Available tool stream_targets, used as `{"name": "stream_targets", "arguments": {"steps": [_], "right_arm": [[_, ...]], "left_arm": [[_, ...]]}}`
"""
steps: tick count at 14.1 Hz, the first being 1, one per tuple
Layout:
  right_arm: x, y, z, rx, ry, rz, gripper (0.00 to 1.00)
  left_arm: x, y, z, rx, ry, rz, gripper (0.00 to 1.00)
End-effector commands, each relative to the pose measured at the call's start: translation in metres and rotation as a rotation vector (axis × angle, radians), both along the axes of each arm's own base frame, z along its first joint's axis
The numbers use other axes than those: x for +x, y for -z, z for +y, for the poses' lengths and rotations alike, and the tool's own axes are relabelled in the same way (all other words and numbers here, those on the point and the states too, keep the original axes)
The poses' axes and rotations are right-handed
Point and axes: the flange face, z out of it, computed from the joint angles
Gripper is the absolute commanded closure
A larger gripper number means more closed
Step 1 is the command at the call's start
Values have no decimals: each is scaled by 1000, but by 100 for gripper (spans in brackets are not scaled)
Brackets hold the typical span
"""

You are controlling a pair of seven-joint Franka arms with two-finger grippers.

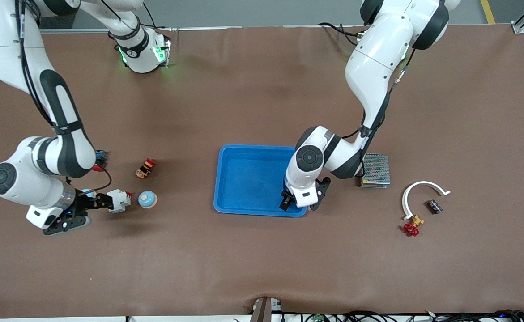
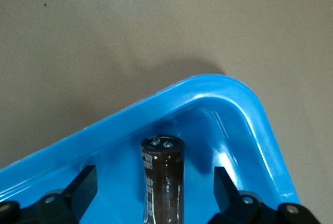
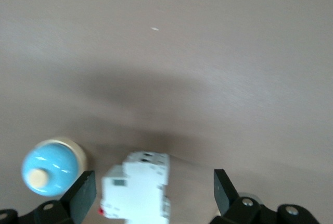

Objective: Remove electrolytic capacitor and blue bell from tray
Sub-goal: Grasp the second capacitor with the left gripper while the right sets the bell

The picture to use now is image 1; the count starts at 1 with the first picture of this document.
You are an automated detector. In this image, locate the brown table edge bracket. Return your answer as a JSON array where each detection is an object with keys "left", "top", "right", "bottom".
[{"left": 249, "top": 296, "right": 284, "bottom": 322}]

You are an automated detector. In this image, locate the black base cable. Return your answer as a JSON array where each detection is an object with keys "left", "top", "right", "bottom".
[{"left": 319, "top": 22, "right": 364, "bottom": 47}]

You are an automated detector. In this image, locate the white circuit breaker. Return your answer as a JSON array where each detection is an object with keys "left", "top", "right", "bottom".
[{"left": 107, "top": 189, "right": 132, "bottom": 213}]

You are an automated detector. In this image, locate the perforated metal power supply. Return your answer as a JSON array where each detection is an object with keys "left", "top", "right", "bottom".
[{"left": 359, "top": 153, "right": 391, "bottom": 189}]

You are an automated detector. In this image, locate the brass valve red handle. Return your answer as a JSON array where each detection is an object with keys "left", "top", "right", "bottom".
[{"left": 403, "top": 215, "right": 425, "bottom": 237}]

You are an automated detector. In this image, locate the orange red button switch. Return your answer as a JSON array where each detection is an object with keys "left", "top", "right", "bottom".
[{"left": 136, "top": 158, "right": 158, "bottom": 179}]

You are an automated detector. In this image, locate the white half-round pipe clamp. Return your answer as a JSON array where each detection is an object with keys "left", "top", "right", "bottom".
[{"left": 402, "top": 181, "right": 451, "bottom": 220}]

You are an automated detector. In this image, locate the blue plastic tray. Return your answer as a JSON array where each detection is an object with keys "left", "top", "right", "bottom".
[{"left": 213, "top": 144, "right": 309, "bottom": 218}]

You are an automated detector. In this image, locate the yellow floor tape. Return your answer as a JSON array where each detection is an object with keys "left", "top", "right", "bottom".
[{"left": 480, "top": 0, "right": 497, "bottom": 25}]

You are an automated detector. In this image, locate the red mushroom push button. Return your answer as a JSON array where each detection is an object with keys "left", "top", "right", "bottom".
[{"left": 93, "top": 150, "right": 109, "bottom": 173}]

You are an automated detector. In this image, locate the brown table mat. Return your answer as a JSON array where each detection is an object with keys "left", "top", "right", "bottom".
[{"left": 0, "top": 25, "right": 524, "bottom": 319}]

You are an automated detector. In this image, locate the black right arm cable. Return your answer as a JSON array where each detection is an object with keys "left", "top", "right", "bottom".
[{"left": 16, "top": 0, "right": 112, "bottom": 197}]

